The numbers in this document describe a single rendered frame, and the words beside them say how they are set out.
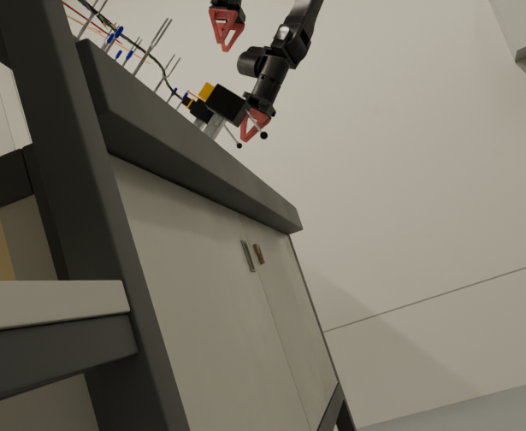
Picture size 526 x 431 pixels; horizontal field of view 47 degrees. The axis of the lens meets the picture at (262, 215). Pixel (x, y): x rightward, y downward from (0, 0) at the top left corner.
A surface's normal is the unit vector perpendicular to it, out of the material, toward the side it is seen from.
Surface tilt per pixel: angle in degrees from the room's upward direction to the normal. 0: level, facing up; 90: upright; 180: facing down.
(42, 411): 90
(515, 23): 90
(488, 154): 90
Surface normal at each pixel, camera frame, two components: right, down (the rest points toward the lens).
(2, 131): -0.34, -0.04
